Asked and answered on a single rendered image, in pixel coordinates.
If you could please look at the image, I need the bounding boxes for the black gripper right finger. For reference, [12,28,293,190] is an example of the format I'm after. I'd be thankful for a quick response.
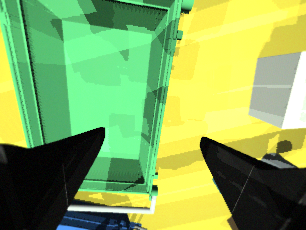
[199,136,306,230]

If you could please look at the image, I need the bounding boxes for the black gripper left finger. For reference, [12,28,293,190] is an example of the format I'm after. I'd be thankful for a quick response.
[0,127,105,230]

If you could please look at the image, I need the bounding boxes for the white cylinder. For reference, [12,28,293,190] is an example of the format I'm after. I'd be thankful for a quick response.
[261,153,297,168]

